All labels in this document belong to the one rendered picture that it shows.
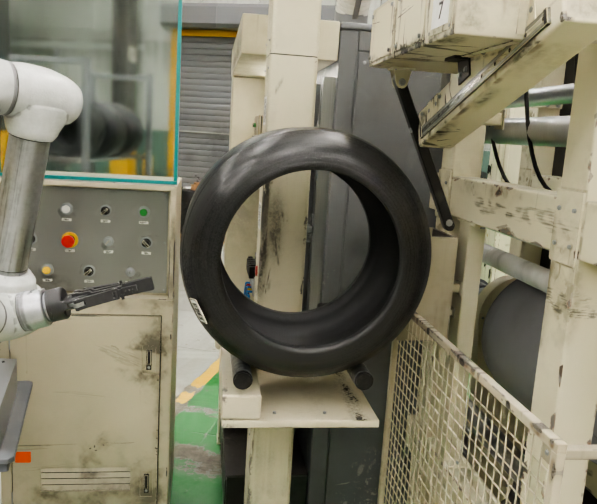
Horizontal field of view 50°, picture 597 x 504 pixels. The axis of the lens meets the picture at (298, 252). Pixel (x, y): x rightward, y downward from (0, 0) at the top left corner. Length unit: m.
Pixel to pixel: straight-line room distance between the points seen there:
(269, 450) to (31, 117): 1.12
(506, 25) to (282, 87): 0.70
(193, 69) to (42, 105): 9.88
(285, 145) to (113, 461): 1.37
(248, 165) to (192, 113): 10.18
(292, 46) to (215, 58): 9.71
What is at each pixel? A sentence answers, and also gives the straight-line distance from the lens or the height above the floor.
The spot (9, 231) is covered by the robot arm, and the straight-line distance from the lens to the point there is 1.84.
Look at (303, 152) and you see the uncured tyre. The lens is 1.37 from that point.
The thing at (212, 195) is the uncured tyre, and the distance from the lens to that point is 1.38.
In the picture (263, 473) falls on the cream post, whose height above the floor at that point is 0.46.
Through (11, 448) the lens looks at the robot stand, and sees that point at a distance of 1.79.
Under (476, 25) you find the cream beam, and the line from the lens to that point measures 1.22.
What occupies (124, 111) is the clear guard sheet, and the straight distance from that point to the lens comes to 2.11.
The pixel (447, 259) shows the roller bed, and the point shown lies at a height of 1.14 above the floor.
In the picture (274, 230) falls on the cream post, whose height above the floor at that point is 1.19.
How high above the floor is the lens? 1.45
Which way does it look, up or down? 10 degrees down
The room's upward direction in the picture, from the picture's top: 4 degrees clockwise
